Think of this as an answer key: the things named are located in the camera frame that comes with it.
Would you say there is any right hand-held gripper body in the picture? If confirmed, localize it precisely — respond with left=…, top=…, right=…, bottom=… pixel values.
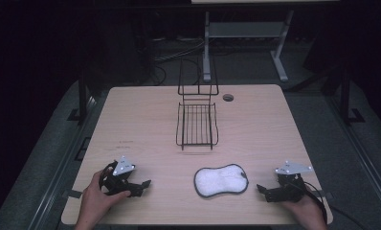
left=274, top=160, right=314, bottom=203

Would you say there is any bundle of floor cables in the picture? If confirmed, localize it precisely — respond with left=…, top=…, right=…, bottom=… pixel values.
left=148, top=36, right=207, bottom=87

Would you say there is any black metal stand post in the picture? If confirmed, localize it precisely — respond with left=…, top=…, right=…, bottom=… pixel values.
left=336, top=68, right=367, bottom=127
left=67, top=68, right=96, bottom=124

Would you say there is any person's left hand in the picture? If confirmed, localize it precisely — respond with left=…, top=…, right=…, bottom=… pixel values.
left=80, top=170, right=132, bottom=222

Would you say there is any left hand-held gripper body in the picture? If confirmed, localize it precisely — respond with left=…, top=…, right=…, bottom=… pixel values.
left=98, top=155, right=137, bottom=196

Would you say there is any person's right hand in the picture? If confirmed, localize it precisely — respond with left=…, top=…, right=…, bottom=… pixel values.
left=280, top=193, right=328, bottom=230

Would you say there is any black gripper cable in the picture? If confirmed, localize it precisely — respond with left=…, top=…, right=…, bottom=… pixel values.
left=302, top=180, right=373, bottom=230

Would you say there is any white sponge with dark edge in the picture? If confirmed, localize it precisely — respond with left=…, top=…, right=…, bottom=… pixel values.
left=193, top=163, right=250, bottom=199

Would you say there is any black wire rack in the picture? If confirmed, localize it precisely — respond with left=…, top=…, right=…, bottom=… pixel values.
left=175, top=57, right=220, bottom=151

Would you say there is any grey table edge bracket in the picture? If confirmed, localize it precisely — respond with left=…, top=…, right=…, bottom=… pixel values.
left=62, top=189, right=83, bottom=199

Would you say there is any grey metal stand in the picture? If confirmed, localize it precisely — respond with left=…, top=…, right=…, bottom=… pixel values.
left=202, top=9, right=296, bottom=83

